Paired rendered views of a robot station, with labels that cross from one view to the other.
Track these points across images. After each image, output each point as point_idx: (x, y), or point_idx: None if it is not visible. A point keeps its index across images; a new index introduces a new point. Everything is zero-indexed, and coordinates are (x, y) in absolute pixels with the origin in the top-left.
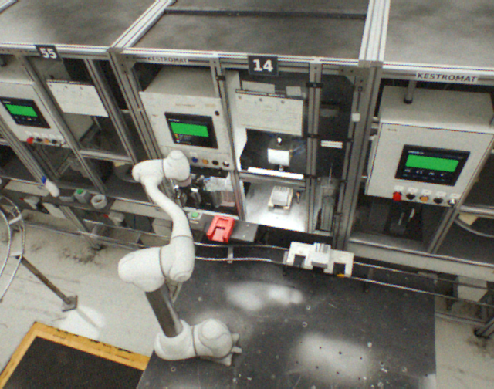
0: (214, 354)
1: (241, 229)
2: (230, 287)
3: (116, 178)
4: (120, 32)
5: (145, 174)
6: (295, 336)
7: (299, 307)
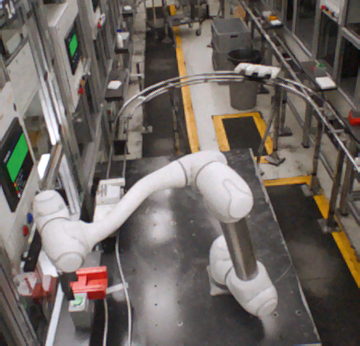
0: None
1: (83, 267)
2: (153, 296)
3: None
4: None
5: (84, 228)
6: (188, 226)
7: (157, 230)
